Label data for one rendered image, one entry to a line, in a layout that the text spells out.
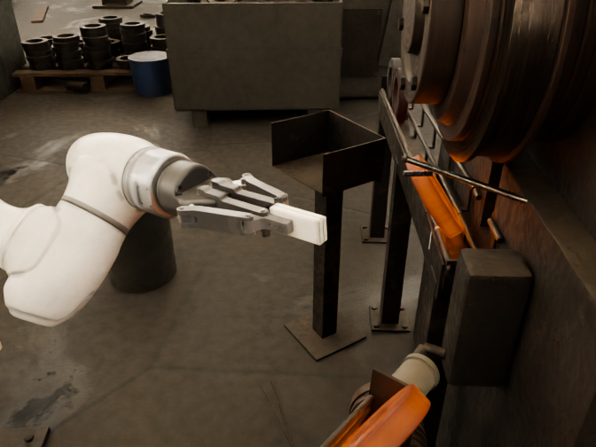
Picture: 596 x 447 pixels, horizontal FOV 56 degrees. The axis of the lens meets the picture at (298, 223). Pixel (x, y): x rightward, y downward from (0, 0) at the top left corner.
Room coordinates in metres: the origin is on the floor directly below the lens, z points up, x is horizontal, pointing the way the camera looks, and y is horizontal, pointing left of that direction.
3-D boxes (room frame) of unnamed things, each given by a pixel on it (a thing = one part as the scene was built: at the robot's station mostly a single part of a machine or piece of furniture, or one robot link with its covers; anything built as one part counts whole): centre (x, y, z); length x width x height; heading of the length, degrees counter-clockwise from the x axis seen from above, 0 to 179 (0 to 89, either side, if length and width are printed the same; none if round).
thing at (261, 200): (0.60, 0.06, 0.96); 0.11 x 0.01 x 0.04; 54
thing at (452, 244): (0.92, -0.31, 0.66); 0.19 x 0.07 x 0.01; 178
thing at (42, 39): (4.42, 1.49, 0.22); 1.20 x 0.81 x 0.44; 93
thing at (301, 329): (1.44, -0.08, 0.36); 0.26 x 0.20 x 0.72; 33
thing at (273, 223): (0.53, 0.03, 0.97); 0.05 x 0.03 x 0.01; 53
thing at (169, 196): (0.63, 0.12, 0.95); 0.09 x 0.08 x 0.07; 53
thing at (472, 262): (0.70, -0.31, 0.68); 0.11 x 0.08 x 0.24; 88
